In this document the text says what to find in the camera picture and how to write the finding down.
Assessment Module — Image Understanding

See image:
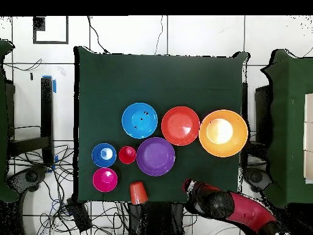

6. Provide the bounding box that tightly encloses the red cup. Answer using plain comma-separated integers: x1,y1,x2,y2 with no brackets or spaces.
118,146,137,165

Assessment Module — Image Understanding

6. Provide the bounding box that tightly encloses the white box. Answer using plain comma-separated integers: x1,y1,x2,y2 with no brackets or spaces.
303,122,313,152
303,151,313,184
303,92,313,123

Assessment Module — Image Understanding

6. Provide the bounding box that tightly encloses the blue cable bundle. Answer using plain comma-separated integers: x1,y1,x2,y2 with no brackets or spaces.
49,198,61,217

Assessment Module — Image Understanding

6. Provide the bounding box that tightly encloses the dark green table cloth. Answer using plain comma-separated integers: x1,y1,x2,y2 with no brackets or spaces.
73,46,250,205

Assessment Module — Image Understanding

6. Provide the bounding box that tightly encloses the green cloth neighbouring table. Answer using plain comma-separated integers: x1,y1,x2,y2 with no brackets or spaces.
260,48,313,209
0,39,19,203

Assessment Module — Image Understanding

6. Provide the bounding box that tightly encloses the small dark blue bowl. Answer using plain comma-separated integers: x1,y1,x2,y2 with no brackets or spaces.
91,143,117,168

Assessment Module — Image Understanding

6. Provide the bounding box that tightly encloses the purple bowl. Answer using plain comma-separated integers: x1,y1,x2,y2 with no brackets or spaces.
136,136,176,177

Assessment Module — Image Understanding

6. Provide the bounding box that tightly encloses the red-orange bowl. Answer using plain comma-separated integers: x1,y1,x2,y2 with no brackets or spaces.
161,105,201,147

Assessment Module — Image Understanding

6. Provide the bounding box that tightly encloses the light blue bowl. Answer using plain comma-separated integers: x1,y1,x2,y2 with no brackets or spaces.
121,102,158,140

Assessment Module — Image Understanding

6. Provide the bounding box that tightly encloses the black stand post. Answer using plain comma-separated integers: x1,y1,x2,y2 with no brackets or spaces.
7,76,56,166

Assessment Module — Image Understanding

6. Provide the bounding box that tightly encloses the small pink bowl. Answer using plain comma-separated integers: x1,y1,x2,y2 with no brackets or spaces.
92,167,119,193

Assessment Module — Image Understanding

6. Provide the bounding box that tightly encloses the orange cup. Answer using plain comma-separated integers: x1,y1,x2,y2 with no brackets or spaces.
129,181,149,206

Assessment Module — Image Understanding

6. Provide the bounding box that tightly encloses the large orange bowl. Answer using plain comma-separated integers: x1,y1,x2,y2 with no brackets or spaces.
198,109,249,158

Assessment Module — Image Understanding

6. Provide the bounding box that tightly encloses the black floor cable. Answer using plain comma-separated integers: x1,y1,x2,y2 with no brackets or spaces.
87,16,109,54

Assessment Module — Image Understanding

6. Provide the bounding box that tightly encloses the black power adapter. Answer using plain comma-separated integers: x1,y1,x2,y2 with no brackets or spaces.
67,200,93,232

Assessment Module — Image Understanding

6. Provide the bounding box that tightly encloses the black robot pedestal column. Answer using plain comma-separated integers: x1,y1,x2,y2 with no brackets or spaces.
128,202,186,235

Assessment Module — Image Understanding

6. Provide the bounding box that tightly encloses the black square floor frame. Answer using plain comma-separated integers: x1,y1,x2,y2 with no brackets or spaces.
32,16,69,45

